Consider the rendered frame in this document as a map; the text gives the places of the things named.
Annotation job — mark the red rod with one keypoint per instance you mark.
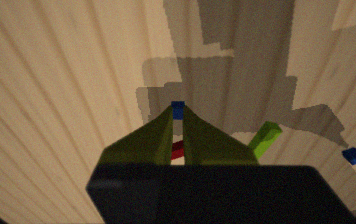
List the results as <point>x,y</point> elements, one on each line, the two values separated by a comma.
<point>177,150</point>

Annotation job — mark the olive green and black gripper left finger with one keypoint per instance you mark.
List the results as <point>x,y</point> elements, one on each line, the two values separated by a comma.
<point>144,145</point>

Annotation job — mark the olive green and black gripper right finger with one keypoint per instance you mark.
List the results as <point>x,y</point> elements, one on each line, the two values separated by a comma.
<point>210,145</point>

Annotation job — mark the small blue block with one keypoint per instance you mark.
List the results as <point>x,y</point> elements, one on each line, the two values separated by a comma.
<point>350,155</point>
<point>177,109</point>

